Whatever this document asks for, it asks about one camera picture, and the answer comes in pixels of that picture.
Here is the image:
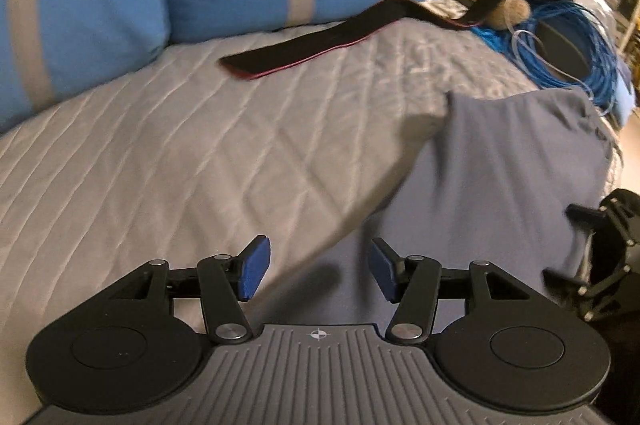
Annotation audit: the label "white quilted bedspread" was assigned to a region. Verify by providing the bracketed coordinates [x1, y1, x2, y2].
[0, 12, 627, 337]

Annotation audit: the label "beige fluffy toy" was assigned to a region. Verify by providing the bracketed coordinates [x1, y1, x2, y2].
[486, 0, 532, 31]

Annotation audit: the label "grey-blue pants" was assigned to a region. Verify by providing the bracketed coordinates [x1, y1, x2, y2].
[265, 88, 615, 342]

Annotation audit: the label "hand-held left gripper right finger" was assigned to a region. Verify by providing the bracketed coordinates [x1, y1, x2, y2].
[368, 237, 543, 347]

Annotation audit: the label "blue cable coil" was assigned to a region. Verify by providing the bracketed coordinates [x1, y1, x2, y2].
[471, 0, 624, 117]

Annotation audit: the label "black strap with red edge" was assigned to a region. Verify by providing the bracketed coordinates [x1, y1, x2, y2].
[218, 0, 497, 81]

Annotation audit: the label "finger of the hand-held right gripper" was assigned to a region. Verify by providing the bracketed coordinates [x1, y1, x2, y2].
[542, 255, 633, 322]
[565, 188, 640, 247]

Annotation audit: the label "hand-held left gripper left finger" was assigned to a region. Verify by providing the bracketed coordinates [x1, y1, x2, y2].
[97, 235, 272, 347]

